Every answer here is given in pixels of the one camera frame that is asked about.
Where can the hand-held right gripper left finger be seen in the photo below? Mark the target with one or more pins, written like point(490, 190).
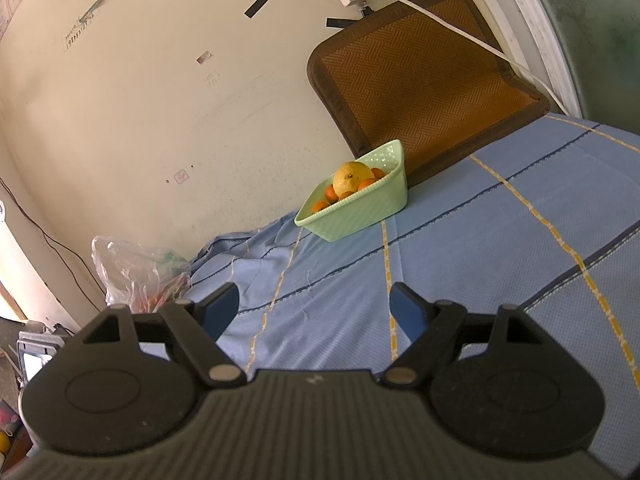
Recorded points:
point(222, 311)

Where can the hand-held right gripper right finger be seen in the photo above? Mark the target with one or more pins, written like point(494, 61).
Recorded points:
point(407, 313)

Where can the light green plastic basket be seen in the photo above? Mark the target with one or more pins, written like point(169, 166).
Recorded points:
point(350, 220)

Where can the clear plastic bag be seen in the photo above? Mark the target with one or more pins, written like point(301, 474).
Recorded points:
point(135, 270)

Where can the blue striped bedsheet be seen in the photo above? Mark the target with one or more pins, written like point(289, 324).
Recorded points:
point(500, 235)

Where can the large yellow citrus fruit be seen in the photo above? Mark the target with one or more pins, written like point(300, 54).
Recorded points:
point(352, 176)

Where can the white device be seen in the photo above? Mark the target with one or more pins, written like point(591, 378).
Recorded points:
point(32, 360)

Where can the brown woven mat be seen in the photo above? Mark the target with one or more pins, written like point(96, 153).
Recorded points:
point(425, 85)

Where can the yellow round object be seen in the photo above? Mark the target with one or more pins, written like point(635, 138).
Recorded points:
point(3, 443)

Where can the frosted window glass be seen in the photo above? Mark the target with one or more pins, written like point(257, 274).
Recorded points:
point(600, 40)

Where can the small pink wall sticker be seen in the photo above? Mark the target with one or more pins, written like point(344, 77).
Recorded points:
point(181, 176)
point(204, 57)

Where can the white window frame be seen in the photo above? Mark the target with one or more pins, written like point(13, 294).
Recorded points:
point(540, 25)

